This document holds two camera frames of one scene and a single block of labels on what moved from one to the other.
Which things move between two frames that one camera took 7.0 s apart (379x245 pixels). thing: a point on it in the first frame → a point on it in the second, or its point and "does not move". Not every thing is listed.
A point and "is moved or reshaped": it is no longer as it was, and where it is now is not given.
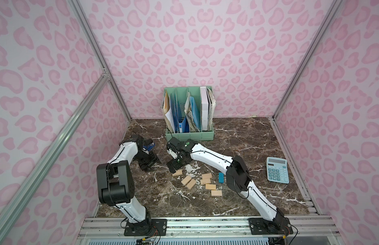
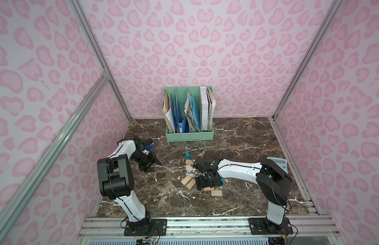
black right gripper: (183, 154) → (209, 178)
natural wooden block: (191, 184) does not move
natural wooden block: (216, 193) does not move
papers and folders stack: (191, 118) does not move
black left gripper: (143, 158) does not move
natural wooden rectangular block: (179, 172) is moved or reshaped
